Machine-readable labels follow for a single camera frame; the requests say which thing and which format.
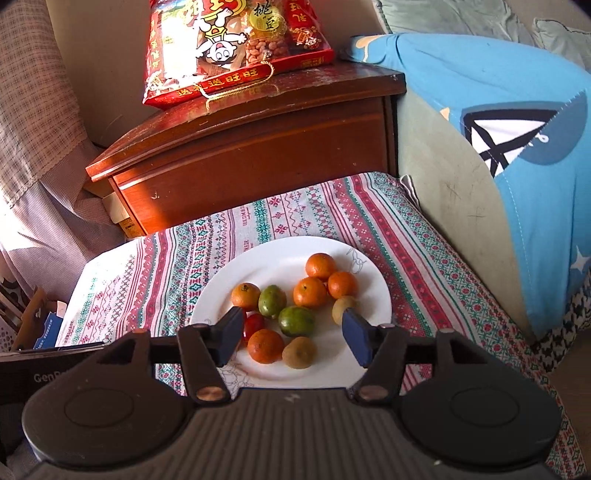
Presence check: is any pale green pillow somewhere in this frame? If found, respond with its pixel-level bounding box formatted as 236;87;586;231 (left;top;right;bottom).
533;17;591;75
374;0;536;42

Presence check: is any white floral plate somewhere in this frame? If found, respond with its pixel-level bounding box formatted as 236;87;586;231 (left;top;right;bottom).
189;236;393;388

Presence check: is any red snack gift bag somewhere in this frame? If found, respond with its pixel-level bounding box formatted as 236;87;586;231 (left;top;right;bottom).
142;0;335;109

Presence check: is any houndstooth cloth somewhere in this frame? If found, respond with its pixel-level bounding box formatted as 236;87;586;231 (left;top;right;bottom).
531;281;591;370

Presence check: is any blue pillow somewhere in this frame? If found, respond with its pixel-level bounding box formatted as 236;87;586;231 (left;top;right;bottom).
342;32;591;340

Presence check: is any brown wooden nightstand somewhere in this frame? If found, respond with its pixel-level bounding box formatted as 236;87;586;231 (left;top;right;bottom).
85;60;407;238

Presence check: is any orange mandarin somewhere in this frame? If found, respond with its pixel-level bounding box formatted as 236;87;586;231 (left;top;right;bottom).
305;252;338;281
293;276;329;309
231;282;262;311
327;271;359;299
247;329;286;364

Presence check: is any brown cardboard piece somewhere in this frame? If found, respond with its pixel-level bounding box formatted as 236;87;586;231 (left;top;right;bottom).
11;286;47;352

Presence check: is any patterned red green tablecloth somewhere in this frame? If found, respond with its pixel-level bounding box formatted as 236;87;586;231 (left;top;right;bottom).
55;172;587;462

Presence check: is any red cherry tomato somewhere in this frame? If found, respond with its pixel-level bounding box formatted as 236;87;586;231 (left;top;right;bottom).
242;313;266;347

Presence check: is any white orange cardboard box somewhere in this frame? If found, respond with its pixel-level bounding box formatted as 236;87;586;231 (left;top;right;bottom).
83;180;136;238

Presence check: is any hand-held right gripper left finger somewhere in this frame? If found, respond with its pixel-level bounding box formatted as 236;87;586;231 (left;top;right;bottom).
104;306;245;404

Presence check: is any checked curtain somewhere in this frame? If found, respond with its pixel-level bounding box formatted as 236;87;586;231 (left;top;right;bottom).
0;9;125;296

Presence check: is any white lattice basket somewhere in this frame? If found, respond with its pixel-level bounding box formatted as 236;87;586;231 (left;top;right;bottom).
0;272;24;354

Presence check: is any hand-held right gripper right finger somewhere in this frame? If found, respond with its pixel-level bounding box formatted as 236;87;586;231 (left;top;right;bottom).
342;308;485;402

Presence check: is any blue white box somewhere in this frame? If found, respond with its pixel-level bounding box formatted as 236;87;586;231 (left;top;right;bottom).
32;302;70;349

